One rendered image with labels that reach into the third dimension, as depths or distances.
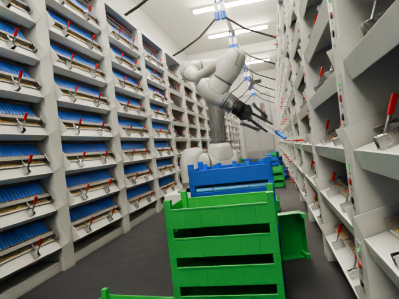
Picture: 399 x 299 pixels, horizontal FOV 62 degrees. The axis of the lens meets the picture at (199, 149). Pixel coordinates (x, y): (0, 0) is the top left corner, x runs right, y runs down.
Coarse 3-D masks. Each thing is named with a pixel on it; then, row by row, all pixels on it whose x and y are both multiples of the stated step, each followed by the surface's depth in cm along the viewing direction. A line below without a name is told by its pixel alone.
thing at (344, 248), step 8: (328, 224) 139; (336, 224) 139; (328, 232) 139; (336, 232) 139; (344, 232) 135; (328, 240) 133; (336, 240) 122; (344, 240) 121; (352, 240) 118; (336, 248) 121; (344, 248) 119; (352, 248) 116; (336, 256) 115; (344, 256) 112; (352, 256) 110; (344, 264) 107; (352, 264) 104; (344, 272) 101; (352, 272) 95; (352, 280) 95; (352, 288) 95; (360, 296) 81
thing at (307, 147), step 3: (309, 132) 207; (300, 135) 208; (303, 135) 208; (306, 135) 207; (309, 135) 149; (300, 138) 208; (303, 138) 208; (309, 138) 149; (300, 141) 208; (303, 141) 208; (303, 144) 190; (306, 144) 174; (309, 144) 162; (303, 147) 200; (306, 147) 180; (309, 147) 164; (306, 150) 188; (309, 150) 171
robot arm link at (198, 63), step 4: (196, 60) 212; (200, 60) 212; (184, 64) 209; (188, 64) 206; (192, 64) 207; (196, 64) 208; (200, 64) 209; (180, 68) 210; (184, 68) 205; (200, 68) 209; (180, 72) 210
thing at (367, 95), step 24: (336, 0) 72; (360, 0) 71; (384, 0) 70; (336, 24) 74; (360, 24) 71; (336, 48) 76; (336, 72) 80; (384, 72) 70; (360, 96) 71; (384, 96) 70; (360, 120) 71; (360, 168) 72; (360, 192) 72; (384, 192) 71; (360, 240) 74; (360, 288) 80; (384, 288) 71
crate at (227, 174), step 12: (192, 168) 121; (228, 168) 118; (240, 168) 117; (252, 168) 116; (264, 168) 116; (192, 180) 121; (204, 180) 120; (216, 180) 119; (228, 180) 118; (240, 180) 117; (252, 180) 116
